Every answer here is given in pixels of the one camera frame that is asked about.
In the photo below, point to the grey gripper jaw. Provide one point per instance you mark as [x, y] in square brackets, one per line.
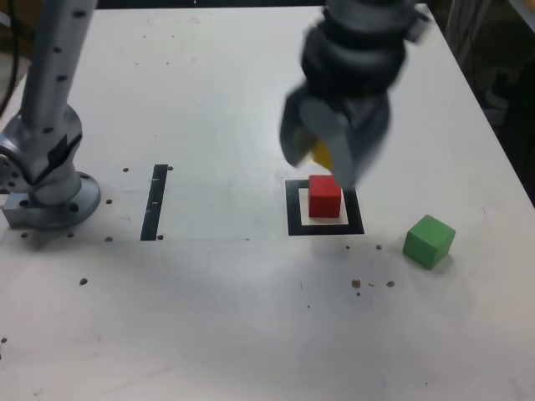
[289, 133]
[359, 142]

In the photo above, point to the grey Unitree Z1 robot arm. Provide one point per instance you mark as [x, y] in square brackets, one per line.
[46, 104]

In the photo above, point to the black tape strip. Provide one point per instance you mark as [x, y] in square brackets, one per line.
[154, 209]

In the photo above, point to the green cube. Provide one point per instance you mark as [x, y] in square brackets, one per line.
[426, 242]

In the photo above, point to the black tape square outline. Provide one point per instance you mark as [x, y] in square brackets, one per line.
[292, 209]

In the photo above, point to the yellow cube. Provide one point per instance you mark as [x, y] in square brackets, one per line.
[324, 156]

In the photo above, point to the red cube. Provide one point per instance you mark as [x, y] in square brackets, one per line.
[324, 200]

